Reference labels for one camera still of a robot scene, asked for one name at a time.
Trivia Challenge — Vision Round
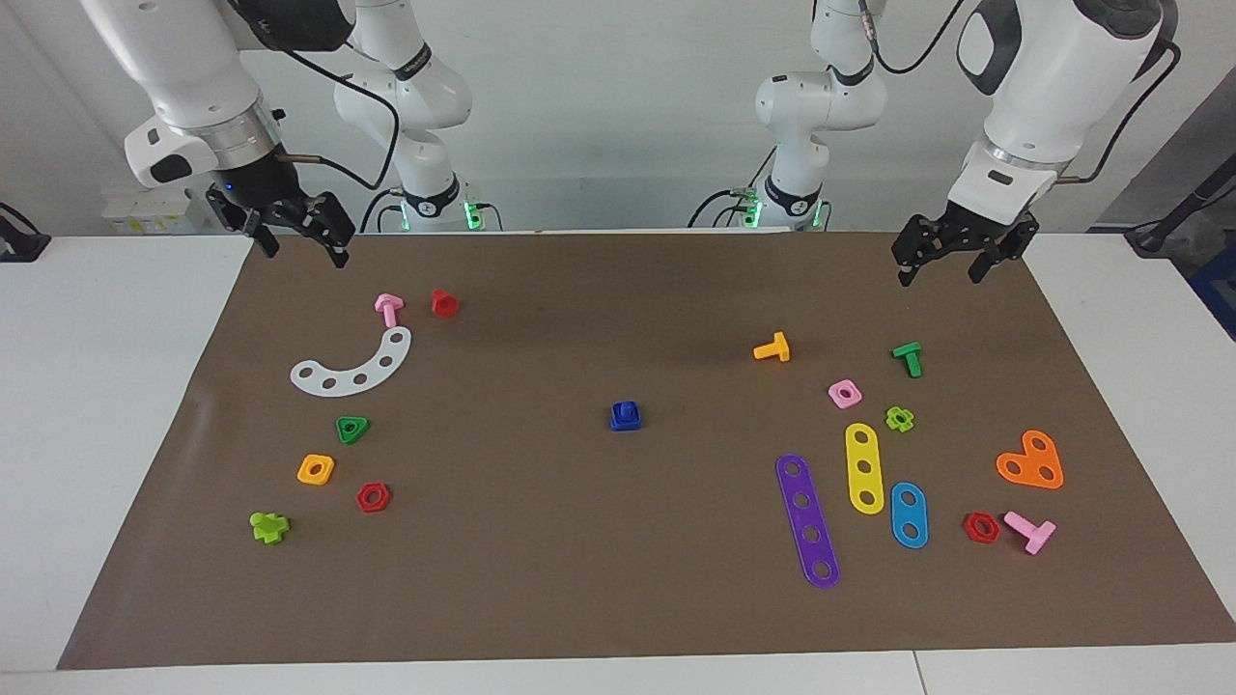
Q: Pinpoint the white box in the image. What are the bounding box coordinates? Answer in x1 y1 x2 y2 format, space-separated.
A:
101 186 218 235

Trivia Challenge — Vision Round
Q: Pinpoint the white curved five-hole plate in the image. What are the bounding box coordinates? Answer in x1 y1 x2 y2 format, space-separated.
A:
290 326 413 398

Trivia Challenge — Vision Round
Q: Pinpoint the yellow three-hole plastic plate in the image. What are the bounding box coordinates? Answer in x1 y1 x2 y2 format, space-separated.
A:
845 423 886 515

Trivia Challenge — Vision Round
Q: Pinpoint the orange three-hole angled plate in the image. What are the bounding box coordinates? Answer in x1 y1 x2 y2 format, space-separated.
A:
996 430 1065 490

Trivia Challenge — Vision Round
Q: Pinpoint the black stand pole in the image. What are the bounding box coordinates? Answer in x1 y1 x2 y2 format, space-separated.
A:
1125 154 1236 254

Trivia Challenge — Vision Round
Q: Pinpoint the blue crate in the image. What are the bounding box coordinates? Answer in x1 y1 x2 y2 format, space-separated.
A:
1190 241 1236 341

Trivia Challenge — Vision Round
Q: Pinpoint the black table clamp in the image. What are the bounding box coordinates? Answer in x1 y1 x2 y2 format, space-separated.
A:
0 203 51 264

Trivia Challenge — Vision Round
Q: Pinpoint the blue two-hole plastic plate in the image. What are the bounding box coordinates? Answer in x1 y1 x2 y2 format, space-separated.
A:
890 482 930 550

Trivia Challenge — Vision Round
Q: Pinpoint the purple four-hole plastic plate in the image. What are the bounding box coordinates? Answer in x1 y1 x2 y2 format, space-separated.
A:
775 454 841 590

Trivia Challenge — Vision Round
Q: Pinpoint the brown table mat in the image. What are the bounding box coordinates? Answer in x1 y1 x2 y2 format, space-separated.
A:
56 232 1236 671

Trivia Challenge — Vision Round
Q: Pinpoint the black base cable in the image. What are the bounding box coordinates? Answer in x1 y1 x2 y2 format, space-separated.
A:
688 186 756 229
360 186 407 234

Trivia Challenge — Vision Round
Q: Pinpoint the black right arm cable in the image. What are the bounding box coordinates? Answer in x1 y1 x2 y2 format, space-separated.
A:
273 43 402 191

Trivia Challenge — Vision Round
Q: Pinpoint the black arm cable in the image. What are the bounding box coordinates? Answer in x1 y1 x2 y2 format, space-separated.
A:
273 43 402 191
862 0 1184 186

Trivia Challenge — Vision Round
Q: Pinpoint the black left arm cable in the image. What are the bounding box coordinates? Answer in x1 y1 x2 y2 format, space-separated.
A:
862 0 1184 186

